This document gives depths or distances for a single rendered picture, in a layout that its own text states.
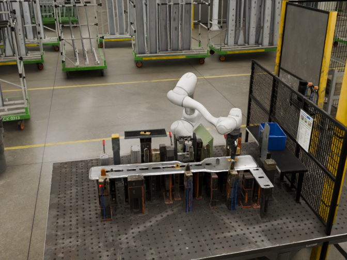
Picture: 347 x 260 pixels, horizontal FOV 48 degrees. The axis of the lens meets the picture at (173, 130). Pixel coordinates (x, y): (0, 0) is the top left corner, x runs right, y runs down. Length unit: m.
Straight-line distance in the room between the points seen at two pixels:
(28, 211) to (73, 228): 1.59
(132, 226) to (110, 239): 0.21
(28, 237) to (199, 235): 1.96
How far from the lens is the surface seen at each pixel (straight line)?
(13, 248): 4.21
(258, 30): 11.44
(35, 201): 4.80
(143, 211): 3.15
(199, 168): 3.17
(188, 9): 10.28
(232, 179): 3.08
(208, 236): 2.97
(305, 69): 5.45
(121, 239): 2.95
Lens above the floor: 2.58
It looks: 24 degrees down
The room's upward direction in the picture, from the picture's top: straight up
